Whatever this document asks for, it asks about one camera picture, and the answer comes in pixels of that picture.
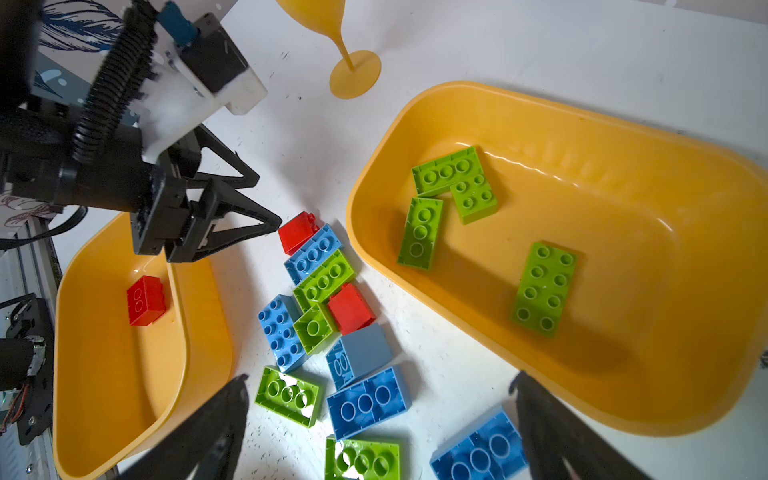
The yellow tray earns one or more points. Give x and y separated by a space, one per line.
120 389
625 268

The yellow tray far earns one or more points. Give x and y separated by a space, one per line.
625 268

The blue lego brick low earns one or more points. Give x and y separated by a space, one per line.
368 402

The blue lego plate left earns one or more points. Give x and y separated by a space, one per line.
277 322

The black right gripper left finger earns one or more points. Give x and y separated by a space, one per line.
205 446

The blue lego brick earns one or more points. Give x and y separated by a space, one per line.
488 448
312 254
357 355

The yellow tray near left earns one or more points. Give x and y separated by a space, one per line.
120 389

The blue lego brick overturned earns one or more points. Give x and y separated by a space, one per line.
357 355

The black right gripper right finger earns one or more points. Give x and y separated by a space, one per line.
559 445

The green lego brick in tray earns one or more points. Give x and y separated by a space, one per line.
421 231

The yellow plastic goblet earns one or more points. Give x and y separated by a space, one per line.
358 71

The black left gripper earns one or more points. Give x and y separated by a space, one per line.
166 222

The green lego brick long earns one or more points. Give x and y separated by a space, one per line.
435 177

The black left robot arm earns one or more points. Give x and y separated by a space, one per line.
139 143

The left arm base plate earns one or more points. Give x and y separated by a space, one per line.
27 367

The small green lego brick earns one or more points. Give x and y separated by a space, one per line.
315 329

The large green lego plate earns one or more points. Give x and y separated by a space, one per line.
544 287

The small red lego brick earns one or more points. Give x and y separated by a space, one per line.
297 231

